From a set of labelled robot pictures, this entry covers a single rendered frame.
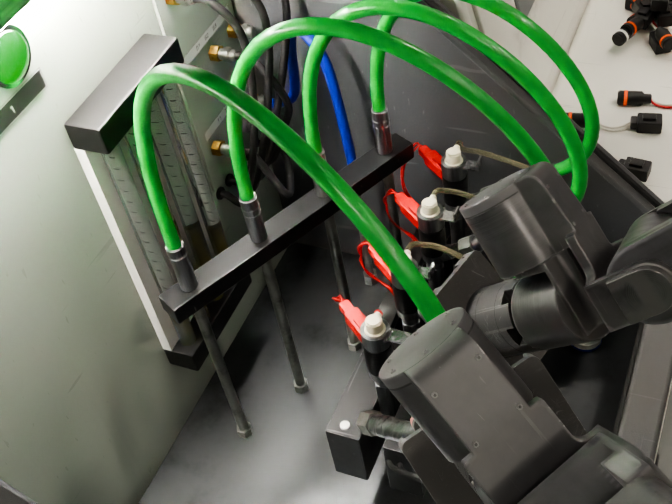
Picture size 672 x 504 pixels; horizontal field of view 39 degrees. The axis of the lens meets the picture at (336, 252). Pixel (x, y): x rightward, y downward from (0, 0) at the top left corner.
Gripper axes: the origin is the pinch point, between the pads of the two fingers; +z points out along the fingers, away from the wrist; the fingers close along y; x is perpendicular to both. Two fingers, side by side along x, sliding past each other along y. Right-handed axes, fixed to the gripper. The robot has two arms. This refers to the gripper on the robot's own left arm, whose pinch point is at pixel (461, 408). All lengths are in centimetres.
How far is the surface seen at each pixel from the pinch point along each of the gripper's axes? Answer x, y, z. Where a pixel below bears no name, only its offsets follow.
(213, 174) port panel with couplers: -25, 6, 46
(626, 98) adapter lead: -5, -43, 53
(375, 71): -24.3, -13.6, 30.7
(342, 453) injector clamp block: 6.4, 10.8, 29.6
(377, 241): -14.2, -0.8, -8.0
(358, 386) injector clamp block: 1.9, 5.6, 31.0
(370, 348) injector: -2.9, 2.6, 20.6
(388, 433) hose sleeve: 1.1, 5.4, 8.5
